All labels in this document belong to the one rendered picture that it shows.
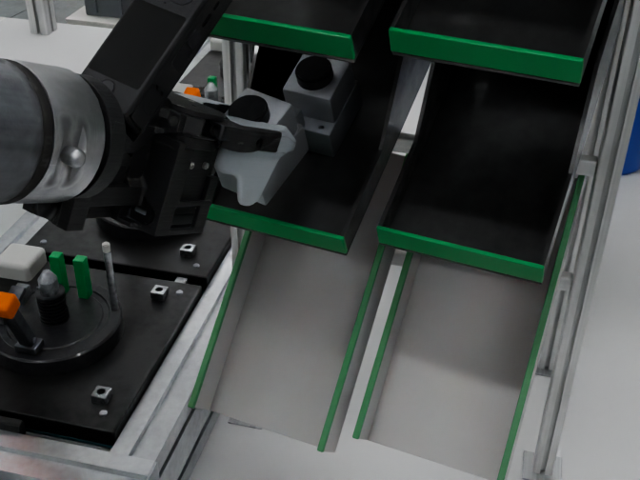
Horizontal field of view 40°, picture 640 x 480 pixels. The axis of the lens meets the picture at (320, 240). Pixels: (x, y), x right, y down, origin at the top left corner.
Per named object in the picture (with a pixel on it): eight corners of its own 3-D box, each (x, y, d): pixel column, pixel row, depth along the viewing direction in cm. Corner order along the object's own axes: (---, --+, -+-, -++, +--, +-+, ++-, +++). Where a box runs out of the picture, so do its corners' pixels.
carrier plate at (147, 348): (116, 447, 84) (113, 430, 82) (-107, 402, 88) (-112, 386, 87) (203, 299, 103) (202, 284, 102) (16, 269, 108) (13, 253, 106)
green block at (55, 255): (65, 295, 97) (58, 258, 94) (54, 293, 97) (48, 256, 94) (70, 289, 98) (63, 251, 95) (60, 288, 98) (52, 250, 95)
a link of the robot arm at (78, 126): (-32, 40, 46) (80, 87, 43) (32, 51, 50) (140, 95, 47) (-63, 174, 48) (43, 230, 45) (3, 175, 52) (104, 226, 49)
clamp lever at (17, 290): (33, 350, 88) (7, 310, 82) (15, 348, 88) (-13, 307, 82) (48, 321, 90) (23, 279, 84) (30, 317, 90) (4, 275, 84)
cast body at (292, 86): (334, 158, 74) (322, 102, 68) (288, 147, 76) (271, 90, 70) (371, 87, 78) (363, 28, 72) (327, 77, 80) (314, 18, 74)
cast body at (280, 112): (266, 207, 68) (247, 149, 62) (221, 188, 70) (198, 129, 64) (323, 131, 72) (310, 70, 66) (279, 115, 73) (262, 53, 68)
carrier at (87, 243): (207, 291, 104) (201, 200, 97) (23, 262, 109) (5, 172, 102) (265, 192, 124) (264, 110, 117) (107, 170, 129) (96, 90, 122)
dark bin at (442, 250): (542, 286, 66) (548, 231, 60) (378, 245, 71) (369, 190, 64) (620, 28, 79) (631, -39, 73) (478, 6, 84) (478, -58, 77)
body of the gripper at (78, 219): (128, 193, 63) (-6, 196, 52) (160, 77, 61) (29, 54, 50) (211, 233, 60) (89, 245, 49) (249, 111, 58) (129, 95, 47)
